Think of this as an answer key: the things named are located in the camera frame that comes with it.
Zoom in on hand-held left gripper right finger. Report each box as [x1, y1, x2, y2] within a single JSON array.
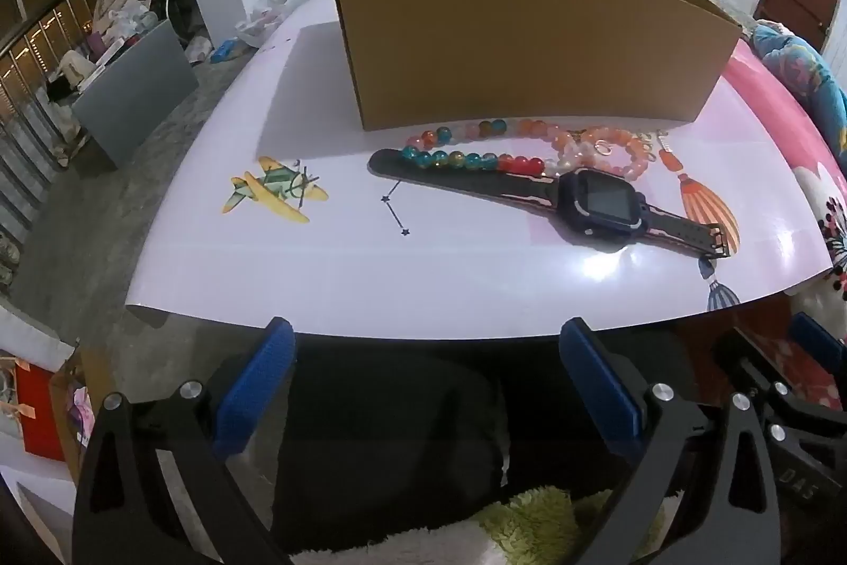
[[559, 317, 783, 565]]

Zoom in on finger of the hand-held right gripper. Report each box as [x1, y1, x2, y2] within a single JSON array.
[[787, 312, 847, 414], [713, 328, 795, 440]]

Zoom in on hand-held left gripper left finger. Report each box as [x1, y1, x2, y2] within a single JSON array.
[[71, 317, 296, 565]]

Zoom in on black smartwatch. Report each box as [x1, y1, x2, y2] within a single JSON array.
[[367, 148, 732, 262]]

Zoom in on orange pink bead bracelet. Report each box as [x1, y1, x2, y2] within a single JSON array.
[[543, 124, 657, 182]]

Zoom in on multicoloured bead bracelet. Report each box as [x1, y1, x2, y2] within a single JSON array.
[[400, 118, 563, 178]]

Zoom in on brown cardboard box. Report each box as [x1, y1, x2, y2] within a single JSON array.
[[329, 0, 743, 132]]

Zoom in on small open cardboard box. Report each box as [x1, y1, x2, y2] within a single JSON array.
[[49, 346, 100, 460]]

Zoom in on red box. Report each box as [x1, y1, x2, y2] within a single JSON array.
[[13, 366, 67, 463]]

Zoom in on pink floral blanket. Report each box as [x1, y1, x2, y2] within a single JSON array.
[[721, 39, 847, 414]]

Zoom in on blue floral blanket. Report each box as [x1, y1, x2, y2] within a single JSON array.
[[751, 22, 847, 169]]

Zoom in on grey flat panel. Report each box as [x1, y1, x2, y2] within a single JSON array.
[[71, 19, 201, 172]]

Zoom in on white plastic bag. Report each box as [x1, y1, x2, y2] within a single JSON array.
[[237, 0, 305, 46]]

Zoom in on metal window railing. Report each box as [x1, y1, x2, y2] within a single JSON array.
[[0, 0, 100, 222]]

